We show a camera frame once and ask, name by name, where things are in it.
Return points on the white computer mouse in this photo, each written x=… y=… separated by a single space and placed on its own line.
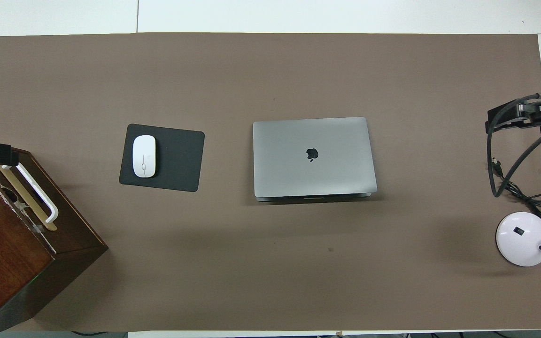
x=144 y=150

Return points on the large brown table mat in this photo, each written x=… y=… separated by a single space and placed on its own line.
x=270 y=70

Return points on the silver laptop with apple logo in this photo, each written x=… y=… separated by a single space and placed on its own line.
x=298 y=169

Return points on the black mouse pad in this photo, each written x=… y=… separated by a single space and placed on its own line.
x=181 y=159

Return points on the white desk lamp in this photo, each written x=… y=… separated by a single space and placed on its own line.
x=519 y=244

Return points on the dark wooden box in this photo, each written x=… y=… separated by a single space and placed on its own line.
x=3 y=244

